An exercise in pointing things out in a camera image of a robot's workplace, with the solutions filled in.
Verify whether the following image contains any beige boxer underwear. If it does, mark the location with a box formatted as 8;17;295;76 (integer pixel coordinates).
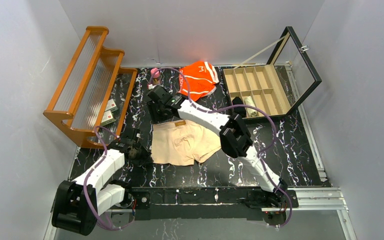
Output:
151;120;221;166

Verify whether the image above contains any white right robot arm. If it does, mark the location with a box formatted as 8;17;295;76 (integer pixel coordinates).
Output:
147;85;288;196

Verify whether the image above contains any green white small box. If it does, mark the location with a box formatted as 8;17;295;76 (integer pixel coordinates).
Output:
105;98;119;113

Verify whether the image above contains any rolled cream underwear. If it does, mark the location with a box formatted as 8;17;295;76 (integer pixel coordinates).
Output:
243;96;259;117

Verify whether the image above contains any orange boxer underwear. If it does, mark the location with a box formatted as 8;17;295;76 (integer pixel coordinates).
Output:
178;61;220;102

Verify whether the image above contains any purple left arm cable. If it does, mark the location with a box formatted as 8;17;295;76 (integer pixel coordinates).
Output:
83;125;128;232

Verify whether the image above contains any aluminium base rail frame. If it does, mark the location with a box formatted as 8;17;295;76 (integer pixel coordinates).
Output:
44;64;359;240

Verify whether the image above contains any orange wooden shelf rack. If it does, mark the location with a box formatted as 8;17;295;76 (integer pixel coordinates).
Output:
43;26;138;149

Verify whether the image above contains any black compartment storage box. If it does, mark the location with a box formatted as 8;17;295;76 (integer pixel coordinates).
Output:
223;26;322;119

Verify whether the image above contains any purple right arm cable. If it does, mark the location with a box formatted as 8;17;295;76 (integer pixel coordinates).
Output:
148;67;294;229

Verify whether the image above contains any rolled black underwear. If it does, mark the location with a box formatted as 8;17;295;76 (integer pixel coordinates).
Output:
231;96;247;118

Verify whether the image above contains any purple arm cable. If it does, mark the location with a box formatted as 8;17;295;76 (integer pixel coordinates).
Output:
148;67;294;229
83;125;128;232

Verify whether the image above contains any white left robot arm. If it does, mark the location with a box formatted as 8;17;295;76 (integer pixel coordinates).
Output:
51;128;152;236

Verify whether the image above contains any pink capped bottle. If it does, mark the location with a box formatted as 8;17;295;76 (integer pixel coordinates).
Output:
150;68;161;85

